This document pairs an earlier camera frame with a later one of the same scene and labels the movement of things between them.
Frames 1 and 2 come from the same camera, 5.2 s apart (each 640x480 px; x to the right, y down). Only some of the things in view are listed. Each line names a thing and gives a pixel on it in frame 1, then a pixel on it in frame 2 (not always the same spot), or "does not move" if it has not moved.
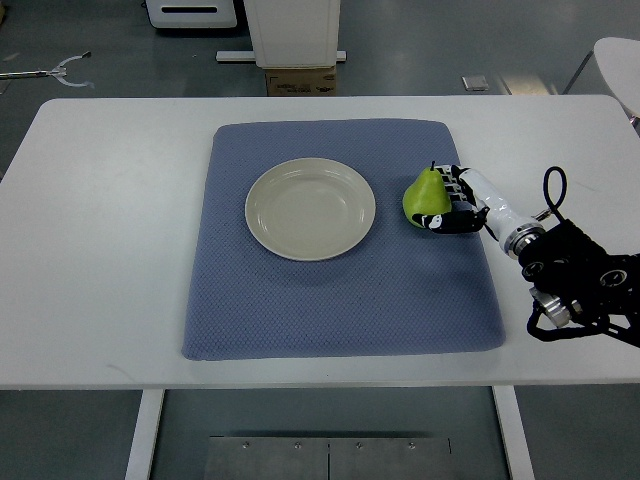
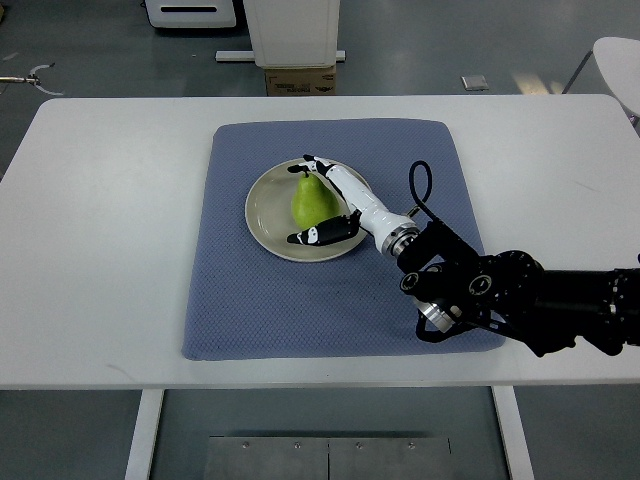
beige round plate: [310, 209] does not move
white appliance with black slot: [191, 14] does not move
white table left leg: [140, 459] does not move
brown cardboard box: [301, 82] does not move
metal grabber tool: [57, 72] -> [31, 79]
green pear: [427, 194] -> [312, 203]
